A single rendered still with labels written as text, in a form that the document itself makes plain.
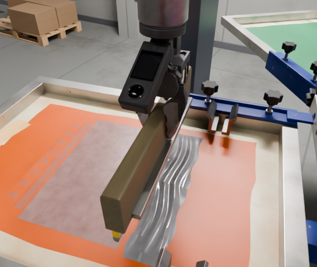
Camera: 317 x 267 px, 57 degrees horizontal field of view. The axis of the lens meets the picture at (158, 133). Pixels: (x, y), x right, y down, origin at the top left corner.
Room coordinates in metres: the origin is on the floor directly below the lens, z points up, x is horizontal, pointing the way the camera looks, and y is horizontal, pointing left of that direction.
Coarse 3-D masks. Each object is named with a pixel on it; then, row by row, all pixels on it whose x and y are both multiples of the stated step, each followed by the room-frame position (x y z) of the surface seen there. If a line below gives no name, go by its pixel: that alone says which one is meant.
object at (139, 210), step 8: (184, 112) 0.52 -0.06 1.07; (176, 136) 0.45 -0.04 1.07; (168, 144) 0.42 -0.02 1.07; (168, 152) 0.40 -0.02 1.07; (160, 160) 0.38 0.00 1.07; (160, 168) 0.35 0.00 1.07; (152, 176) 0.34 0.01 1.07; (152, 184) 0.32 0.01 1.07; (144, 192) 0.30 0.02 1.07; (152, 192) 0.31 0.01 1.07; (144, 200) 0.29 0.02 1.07; (136, 208) 0.27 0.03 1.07; (144, 208) 0.27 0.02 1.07; (136, 216) 0.26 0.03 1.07
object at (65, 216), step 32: (0, 160) 0.50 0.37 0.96; (32, 160) 0.50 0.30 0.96; (0, 192) 0.40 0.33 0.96; (64, 192) 0.40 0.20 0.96; (96, 192) 0.40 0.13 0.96; (192, 192) 0.40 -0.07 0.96; (0, 224) 0.33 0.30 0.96; (32, 224) 0.33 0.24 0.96; (64, 224) 0.32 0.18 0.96; (96, 224) 0.32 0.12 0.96; (192, 224) 0.33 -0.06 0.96; (224, 224) 0.33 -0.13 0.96; (96, 256) 0.26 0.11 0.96; (192, 256) 0.26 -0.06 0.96; (224, 256) 0.26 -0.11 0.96
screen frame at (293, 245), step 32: (32, 96) 0.76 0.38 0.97; (96, 96) 0.76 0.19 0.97; (0, 128) 0.62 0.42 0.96; (256, 128) 0.61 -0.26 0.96; (288, 128) 0.58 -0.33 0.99; (288, 160) 0.46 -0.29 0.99; (288, 192) 0.37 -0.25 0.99; (288, 224) 0.30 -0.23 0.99; (0, 256) 0.24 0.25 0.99; (288, 256) 0.24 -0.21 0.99
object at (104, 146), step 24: (48, 120) 0.66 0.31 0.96; (72, 120) 0.66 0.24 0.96; (96, 120) 0.66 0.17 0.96; (120, 120) 0.66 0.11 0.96; (24, 144) 0.56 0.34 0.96; (48, 144) 0.56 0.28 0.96; (96, 144) 0.56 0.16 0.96; (120, 144) 0.56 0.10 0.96; (216, 144) 0.56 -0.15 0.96; (240, 144) 0.56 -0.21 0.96; (192, 168) 0.47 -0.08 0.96; (216, 168) 0.47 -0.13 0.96; (240, 168) 0.47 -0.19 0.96; (216, 192) 0.40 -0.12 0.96; (240, 192) 0.40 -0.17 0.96
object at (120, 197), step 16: (160, 112) 0.43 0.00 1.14; (144, 128) 0.38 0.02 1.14; (160, 128) 0.39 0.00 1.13; (144, 144) 0.34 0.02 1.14; (160, 144) 0.39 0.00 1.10; (128, 160) 0.31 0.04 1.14; (144, 160) 0.32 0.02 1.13; (112, 176) 0.28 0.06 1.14; (128, 176) 0.28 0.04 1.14; (144, 176) 0.31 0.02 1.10; (112, 192) 0.25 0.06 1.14; (128, 192) 0.26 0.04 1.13; (112, 208) 0.24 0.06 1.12; (128, 208) 0.25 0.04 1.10; (112, 224) 0.24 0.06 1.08; (128, 224) 0.25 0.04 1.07
